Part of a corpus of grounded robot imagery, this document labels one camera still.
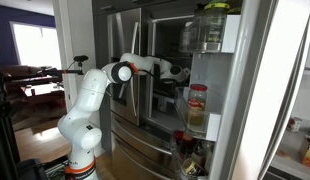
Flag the bright window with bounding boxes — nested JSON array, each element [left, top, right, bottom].
[[9, 21, 63, 69]]

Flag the glass jar with red lid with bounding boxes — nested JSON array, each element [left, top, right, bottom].
[[186, 83, 209, 127]]

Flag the black tripod stand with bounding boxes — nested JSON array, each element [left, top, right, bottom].
[[0, 43, 21, 180]]

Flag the grey overhead cabinet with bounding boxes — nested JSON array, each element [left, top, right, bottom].
[[91, 0, 209, 16]]

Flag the dark bottle with red cap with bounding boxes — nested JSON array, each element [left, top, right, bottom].
[[171, 129, 198, 158]]

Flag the jar with yellow label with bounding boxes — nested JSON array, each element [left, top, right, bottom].
[[181, 158, 206, 178]]

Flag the stainless steel fridge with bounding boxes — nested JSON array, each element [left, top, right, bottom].
[[91, 0, 244, 180]]

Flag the clear bottle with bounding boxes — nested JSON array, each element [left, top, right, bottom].
[[191, 139, 214, 168]]

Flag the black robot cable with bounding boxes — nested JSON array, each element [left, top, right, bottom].
[[136, 68, 171, 84]]

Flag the stainless freezer drawer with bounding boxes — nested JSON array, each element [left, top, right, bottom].
[[110, 111, 176, 156], [111, 133, 178, 180]]

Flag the white kitchen counter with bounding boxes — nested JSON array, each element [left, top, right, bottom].
[[269, 128, 310, 180]]

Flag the open white fridge door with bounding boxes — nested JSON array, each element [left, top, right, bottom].
[[174, 0, 310, 180]]

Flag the closed stainless fridge door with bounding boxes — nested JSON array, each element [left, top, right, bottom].
[[106, 8, 143, 127]]

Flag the red and white carton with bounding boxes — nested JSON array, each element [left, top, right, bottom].
[[287, 116, 303, 133]]

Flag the wooden coffee table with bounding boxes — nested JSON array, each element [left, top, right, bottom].
[[23, 81, 68, 99]]

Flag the dark brown sofa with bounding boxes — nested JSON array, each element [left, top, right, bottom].
[[1, 64, 63, 88]]

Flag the black camera on boom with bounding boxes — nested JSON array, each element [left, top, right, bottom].
[[38, 54, 89, 76]]

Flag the clear fridge door bin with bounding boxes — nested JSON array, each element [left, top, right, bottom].
[[169, 131, 216, 180], [174, 85, 223, 143], [179, 13, 243, 54]]

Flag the glass jar with green lid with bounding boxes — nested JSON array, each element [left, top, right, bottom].
[[202, 1, 231, 44]]

